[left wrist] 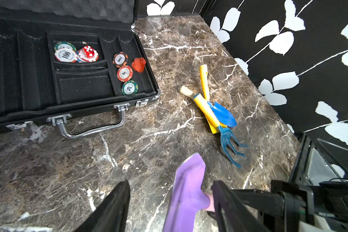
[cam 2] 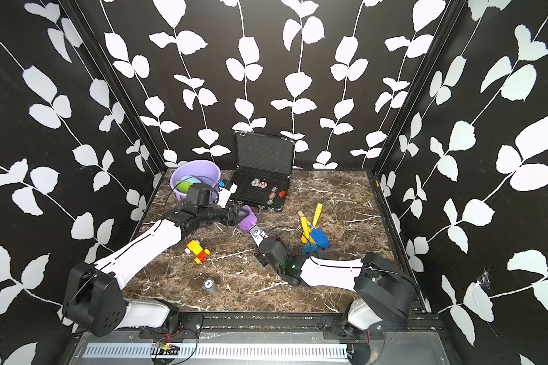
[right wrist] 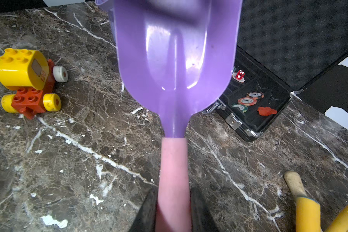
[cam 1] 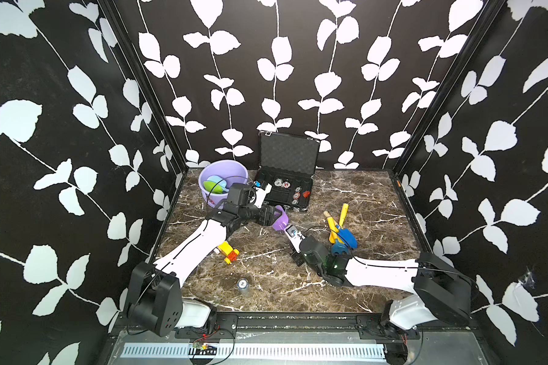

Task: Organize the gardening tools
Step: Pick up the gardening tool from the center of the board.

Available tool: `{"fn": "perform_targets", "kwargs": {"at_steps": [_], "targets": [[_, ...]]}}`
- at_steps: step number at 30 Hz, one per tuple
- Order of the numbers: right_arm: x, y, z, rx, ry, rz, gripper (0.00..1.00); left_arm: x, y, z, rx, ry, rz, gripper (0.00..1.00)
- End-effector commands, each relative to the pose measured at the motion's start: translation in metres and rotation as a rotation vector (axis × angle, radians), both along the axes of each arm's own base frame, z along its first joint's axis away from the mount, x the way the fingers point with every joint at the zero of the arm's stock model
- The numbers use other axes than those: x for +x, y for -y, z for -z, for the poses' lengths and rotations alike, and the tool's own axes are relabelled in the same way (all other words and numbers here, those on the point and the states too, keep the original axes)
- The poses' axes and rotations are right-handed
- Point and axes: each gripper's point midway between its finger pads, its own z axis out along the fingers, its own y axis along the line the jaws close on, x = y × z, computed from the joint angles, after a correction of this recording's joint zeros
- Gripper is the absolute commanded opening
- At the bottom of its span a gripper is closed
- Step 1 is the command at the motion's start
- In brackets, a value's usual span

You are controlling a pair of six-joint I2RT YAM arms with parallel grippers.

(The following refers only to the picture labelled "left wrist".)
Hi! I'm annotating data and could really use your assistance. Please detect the yellow tool wooden tip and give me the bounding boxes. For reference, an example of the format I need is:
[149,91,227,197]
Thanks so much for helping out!
[179,86,227,134]

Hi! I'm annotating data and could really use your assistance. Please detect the blue trowel yellow handle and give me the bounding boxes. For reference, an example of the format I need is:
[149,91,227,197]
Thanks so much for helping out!
[199,64,237,128]

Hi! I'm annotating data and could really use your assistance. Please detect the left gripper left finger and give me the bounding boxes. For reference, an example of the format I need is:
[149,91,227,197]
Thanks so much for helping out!
[76,180,131,232]

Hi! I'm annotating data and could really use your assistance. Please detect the orange black poker chip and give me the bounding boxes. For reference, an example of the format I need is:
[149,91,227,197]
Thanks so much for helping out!
[113,51,129,68]

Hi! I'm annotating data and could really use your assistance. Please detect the black poker chip case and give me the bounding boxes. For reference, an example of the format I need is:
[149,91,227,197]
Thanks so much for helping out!
[0,1,160,139]

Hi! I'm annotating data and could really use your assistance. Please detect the purple shovel pink handle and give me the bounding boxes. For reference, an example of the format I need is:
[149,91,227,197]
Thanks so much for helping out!
[163,153,215,232]

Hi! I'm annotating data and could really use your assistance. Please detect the blue rake yellow handle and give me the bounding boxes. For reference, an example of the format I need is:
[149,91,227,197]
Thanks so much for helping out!
[193,94,248,168]

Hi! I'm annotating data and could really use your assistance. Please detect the red plastic piece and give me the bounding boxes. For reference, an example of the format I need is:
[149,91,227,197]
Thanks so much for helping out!
[131,58,147,73]

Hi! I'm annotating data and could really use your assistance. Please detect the white green poker chip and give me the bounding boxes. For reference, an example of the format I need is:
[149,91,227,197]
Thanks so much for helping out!
[54,42,77,63]

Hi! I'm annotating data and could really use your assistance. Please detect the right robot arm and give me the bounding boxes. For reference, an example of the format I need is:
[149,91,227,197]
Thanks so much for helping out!
[234,135,348,232]

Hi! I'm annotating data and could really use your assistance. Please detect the red white poker chip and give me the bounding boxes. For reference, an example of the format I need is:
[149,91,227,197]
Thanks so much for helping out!
[76,46,99,63]

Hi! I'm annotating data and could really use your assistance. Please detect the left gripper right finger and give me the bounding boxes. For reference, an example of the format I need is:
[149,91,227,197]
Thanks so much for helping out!
[211,181,269,232]

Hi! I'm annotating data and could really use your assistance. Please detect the red white dice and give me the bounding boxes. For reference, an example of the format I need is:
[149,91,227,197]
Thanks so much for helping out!
[83,45,95,58]

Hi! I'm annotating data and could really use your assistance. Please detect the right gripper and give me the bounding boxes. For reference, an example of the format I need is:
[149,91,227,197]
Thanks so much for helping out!
[232,179,348,232]

